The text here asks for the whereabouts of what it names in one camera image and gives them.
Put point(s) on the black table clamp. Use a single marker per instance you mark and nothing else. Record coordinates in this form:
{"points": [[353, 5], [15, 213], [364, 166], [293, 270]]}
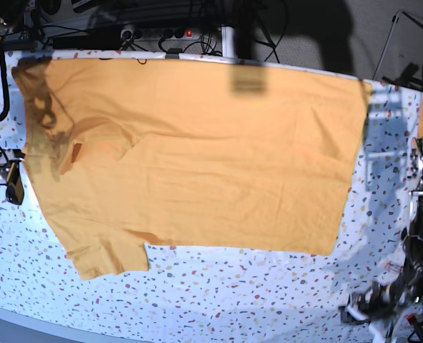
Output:
{"points": [[173, 53]]}

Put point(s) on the red black corner clamp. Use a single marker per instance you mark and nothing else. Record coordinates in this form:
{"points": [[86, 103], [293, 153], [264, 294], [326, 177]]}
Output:
{"points": [[416, 326]]}

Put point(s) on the yellow T-shirt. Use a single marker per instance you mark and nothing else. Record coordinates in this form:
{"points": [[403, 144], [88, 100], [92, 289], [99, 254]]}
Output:
{"points": [[122, 153]]}

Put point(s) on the white metal post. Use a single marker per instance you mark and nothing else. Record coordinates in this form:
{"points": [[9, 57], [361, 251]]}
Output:
{"points": [[228, 49]]}

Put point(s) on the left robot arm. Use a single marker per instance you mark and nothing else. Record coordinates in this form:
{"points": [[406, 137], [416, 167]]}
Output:
{"points": [[384, 307]]}

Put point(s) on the white power strip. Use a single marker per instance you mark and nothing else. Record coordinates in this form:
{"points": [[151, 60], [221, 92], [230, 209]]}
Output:
{"points": [[156, 34]]}

